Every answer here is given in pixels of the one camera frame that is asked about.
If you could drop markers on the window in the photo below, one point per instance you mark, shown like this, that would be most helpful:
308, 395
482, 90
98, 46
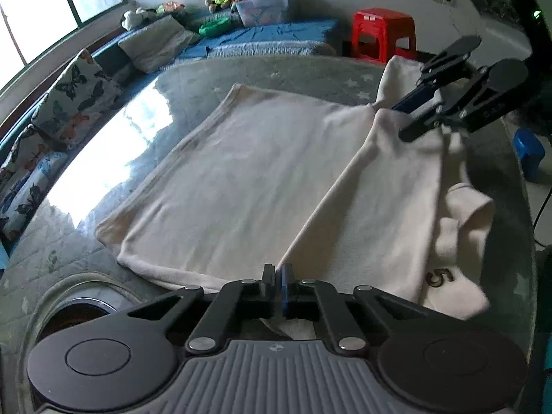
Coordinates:
51, 4

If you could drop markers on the round built-in table cooker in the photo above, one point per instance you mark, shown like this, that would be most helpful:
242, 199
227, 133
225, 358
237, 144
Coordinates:
82, 306

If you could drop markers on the clear plastic storage box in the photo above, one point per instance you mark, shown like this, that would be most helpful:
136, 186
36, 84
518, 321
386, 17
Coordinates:
263, 8

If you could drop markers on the large butterfly print pillow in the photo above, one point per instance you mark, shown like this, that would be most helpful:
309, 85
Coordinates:
80, 99

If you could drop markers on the pink and green toy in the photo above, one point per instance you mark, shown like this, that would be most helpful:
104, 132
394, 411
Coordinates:
170, 7

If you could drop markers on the small blue stool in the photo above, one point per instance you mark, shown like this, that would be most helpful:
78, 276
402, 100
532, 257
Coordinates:
529, 151

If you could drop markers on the red plastic stool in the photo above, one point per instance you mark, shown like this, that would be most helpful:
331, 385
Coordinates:
381, 30

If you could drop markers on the grey pillow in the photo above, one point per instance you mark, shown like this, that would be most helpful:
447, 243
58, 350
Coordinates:
157, 45

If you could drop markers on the dark box with pink top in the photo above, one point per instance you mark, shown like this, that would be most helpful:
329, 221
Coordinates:
496, 0

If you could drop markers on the cream knit sweater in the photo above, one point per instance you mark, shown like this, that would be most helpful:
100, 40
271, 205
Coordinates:
258, 181

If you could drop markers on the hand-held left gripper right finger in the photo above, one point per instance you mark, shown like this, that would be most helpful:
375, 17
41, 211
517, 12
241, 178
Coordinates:
285, 287

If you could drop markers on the blue sofa cover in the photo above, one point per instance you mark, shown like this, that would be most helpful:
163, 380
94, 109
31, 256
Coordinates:
267, 36

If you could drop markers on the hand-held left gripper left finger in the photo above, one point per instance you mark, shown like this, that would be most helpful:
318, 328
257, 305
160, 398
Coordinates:
268, 285

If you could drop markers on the grey quilted star table cover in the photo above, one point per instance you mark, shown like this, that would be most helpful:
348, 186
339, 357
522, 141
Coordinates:
202, 77

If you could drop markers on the panda plush toy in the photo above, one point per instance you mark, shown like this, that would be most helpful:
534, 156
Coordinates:
133, 17

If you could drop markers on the small butterfly print pillow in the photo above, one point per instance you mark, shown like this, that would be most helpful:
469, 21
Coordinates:
26, 181

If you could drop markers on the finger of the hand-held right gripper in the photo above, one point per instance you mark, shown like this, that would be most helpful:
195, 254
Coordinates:
496, 90
414, 98

